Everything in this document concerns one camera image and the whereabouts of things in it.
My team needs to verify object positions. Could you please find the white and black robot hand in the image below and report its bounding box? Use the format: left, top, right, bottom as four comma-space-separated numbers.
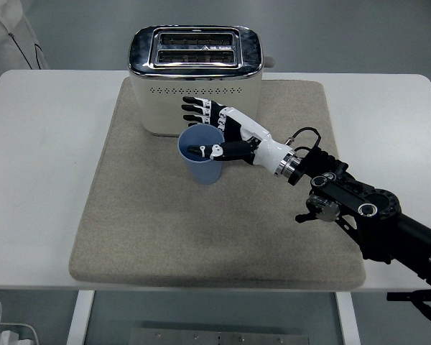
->
181, 95, 295, 176

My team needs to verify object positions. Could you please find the beige fabric mat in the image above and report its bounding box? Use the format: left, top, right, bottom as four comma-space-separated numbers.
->
68, 78, 367, 291

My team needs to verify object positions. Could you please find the black table control panel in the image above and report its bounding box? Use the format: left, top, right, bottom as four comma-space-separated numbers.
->
386, 292, 417, 302

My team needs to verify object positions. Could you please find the white power strip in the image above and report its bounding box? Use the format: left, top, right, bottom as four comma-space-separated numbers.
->
0, 323, 40, 345

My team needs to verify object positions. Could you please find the white table leg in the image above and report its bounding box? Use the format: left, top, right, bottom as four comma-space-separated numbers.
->
65, 289, 96, 345
335, 291, 362, 345

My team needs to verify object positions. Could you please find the cream and chrome toaster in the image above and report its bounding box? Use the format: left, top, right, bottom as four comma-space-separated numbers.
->
127, 24, 275, 138

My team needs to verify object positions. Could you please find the person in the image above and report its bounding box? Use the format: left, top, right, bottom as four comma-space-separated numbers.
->
0, 0, 50, 86

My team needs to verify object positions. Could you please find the blue plastic cup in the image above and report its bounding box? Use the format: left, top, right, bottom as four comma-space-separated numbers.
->
177, 124, 226, 185

